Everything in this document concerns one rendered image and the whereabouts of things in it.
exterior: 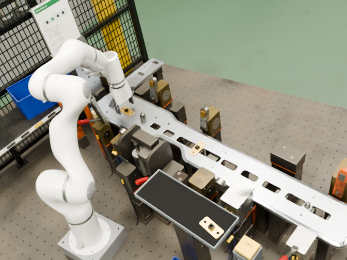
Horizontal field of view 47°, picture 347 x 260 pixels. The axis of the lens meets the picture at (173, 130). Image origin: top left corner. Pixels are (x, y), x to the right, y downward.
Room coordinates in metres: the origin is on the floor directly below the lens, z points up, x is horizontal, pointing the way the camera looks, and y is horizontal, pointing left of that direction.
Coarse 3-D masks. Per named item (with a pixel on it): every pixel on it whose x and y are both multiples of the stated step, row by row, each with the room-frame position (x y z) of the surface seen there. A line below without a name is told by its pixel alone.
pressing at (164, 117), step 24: (120, 120) 1.48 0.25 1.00; (168, 120) 1.40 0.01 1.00; (216, 144) 1.18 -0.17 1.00; (216, 168) 1.05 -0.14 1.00; (240, 168) 1.02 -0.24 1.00; (264, 168) 0.99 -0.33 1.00; (264, 192) 0.88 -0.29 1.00; (288, 192) 0.85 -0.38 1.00; (312, 192) 0.83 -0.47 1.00; (288, 216) 0.75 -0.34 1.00; (312, 216) 0.73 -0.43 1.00; (336, 216) 0.71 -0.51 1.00; (336, 240) 0.62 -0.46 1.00
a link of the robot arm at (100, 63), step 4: (96, 52) 1.38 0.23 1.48; (100, 52) 1.42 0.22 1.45; (96, 56) 1.36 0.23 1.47; (100, 56) 1.39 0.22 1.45; (104, 56) 1.43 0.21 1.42; (96, 60) 1.35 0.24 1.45; (100, 60) 1.38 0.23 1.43; (104, 60) 1.41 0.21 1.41; (92, 64) 1.34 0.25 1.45; (96, 64) 1.36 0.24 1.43; (100, 64) 1.38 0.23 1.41; (104, 64) 1.41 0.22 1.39; (84, 68) 1.48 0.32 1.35; (88, 68) 1.35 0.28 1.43; (92, 68) 1.36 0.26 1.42; (96, 68) 1.37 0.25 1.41; (100, 68) 1.39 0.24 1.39; (104, 68) 1.41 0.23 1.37; (88, 72) 1.46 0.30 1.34; (92, 72) 1.44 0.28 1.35; (96, 72) 1.53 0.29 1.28
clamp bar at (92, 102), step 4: (92, 96) 1.45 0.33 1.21; (96, 96) 1.45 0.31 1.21; (92, 100) 1.42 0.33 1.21; (88, 104) 1.42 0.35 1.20; (92, 104) 1.42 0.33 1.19; (96, 104) 1.43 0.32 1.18; (92, 108) 1.45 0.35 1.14; (96, 108) 1.42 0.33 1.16; (100, 108) 1.44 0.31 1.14; (96, 112) 1.44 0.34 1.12; (100, 112) 1.43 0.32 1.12; (100, 116) 1.43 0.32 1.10; (104, 116) 1.44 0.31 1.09
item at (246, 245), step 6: (240, 240) 0.62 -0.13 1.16; (246, 240) 0.61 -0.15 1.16; (252, 240) 0.61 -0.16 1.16; (240, 246) 0.60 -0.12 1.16; (246, 246) 0.59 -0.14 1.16; (252, 246) 0.59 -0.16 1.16; (258, 246) 0.58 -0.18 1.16; (240, 252) 0.58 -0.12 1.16; (246, 252) 0.57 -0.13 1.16; (252, 252) 0.57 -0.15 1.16
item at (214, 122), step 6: (210, 108) 1.37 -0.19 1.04; (216, 108) 1.36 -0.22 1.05; (210, 114) 1.33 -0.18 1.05; (216, 114) 1.33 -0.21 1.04; (210, 120) 1.30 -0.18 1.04; (216, 120) 1.32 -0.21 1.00; (210, 126) 1.29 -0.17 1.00; (216, 126) 1.32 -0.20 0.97; (204, 132) 1.32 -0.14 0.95; (210, 132) 1.29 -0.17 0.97; (216, 132) 1.32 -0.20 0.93; (216, 138) 1.32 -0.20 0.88
